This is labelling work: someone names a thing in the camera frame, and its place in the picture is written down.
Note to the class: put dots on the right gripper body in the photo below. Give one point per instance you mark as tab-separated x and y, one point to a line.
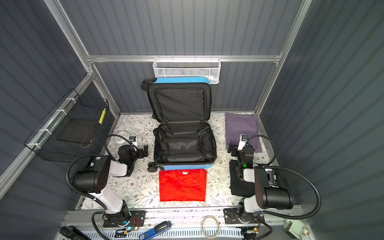
235	150

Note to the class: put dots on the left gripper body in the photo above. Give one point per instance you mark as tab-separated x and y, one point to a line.
140	151

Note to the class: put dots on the purple jeans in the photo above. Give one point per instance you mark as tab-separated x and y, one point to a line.
239	124

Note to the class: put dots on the black t-shirt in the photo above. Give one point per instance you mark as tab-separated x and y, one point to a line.
239	188

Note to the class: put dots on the red t-shirt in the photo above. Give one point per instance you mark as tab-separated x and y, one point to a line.
183	185

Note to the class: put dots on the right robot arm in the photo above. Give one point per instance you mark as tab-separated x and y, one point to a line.
264	188

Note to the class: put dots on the floral table cloth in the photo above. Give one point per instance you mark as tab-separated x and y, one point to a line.
141	189

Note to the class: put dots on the blue hard-shell suitcase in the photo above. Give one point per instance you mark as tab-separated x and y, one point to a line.
184	139

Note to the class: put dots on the yellow marker pen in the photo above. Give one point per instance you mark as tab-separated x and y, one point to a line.
102	116

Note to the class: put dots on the black pad in basket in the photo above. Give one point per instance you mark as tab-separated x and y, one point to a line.
77	131

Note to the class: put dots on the white box device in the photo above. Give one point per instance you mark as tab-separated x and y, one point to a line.
295	228

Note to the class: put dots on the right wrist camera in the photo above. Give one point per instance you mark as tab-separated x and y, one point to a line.
243	142

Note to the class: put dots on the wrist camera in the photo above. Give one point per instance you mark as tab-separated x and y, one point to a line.
243	142
133	140

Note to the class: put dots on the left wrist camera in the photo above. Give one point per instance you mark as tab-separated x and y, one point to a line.
133	140

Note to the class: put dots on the black wire wall basket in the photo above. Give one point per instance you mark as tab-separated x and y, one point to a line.
43	141

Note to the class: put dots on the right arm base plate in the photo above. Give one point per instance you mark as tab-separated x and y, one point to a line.
240	216

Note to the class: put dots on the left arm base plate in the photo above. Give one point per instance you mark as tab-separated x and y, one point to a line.
124	219

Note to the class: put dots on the blue black handled tool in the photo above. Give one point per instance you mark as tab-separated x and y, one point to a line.
157	230

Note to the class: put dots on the white wire mesh basket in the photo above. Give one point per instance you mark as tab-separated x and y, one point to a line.
187	68

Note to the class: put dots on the black handle tool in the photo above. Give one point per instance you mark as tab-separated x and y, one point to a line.
73	233

